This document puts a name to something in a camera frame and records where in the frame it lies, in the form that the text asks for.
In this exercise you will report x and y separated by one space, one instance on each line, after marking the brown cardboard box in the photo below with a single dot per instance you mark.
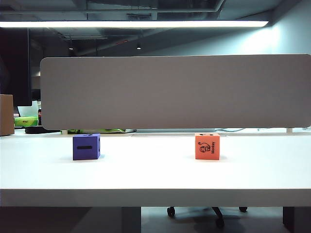
6 114

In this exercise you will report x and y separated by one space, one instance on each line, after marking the dark cola bottle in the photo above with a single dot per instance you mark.
40 117

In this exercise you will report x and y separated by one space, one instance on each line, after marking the black flat object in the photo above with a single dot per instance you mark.
36 130

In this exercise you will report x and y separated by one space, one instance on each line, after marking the dark table leg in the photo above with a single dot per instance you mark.
295 218

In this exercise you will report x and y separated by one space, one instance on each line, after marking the purple letter block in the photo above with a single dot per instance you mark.
85 154

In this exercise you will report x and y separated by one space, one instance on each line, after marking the dark monitor screen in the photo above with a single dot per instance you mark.
14 68

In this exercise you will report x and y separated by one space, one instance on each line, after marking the white tissue sheet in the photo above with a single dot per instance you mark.
29 110

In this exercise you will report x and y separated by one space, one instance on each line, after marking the grey fabric desk divider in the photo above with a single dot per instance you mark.
194 92

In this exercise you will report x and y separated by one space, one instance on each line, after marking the grey table leg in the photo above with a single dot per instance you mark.
131 219

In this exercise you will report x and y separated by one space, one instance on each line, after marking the green tissue box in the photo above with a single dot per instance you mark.
25 121

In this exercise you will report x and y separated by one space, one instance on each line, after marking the orange monkey letter block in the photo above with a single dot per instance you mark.
206 139

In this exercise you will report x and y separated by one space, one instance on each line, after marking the black office chair base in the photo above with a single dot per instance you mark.
217 213

